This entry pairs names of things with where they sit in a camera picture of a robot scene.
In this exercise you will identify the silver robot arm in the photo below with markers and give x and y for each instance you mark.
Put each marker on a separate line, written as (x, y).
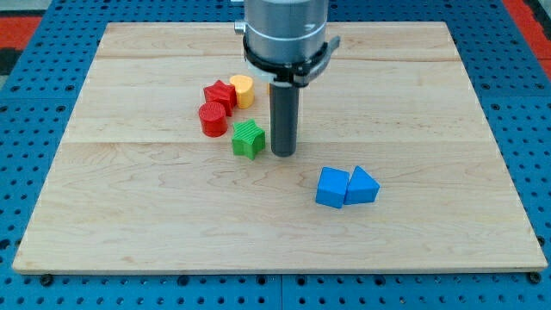
(285, 41)

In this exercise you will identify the red cylinder block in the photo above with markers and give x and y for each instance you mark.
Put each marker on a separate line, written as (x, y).
(213, 119)

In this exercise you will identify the blue triangular prism block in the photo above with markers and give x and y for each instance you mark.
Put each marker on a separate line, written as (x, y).
(362, 188)

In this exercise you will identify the light wooden board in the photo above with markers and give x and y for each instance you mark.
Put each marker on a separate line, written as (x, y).
(136, 188)

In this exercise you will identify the yellow heart block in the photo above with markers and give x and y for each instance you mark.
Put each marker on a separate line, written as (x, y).
(244, 87)

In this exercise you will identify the red star block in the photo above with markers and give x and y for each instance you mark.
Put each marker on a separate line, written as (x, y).
(222, 93)

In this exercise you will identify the blue cube block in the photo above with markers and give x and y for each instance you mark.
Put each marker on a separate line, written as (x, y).
(332, 187)

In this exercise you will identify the green star block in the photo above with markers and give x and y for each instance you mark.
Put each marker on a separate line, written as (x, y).
(248, 139)

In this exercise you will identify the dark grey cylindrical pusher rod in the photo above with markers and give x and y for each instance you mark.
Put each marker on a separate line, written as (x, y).
(284, 106)

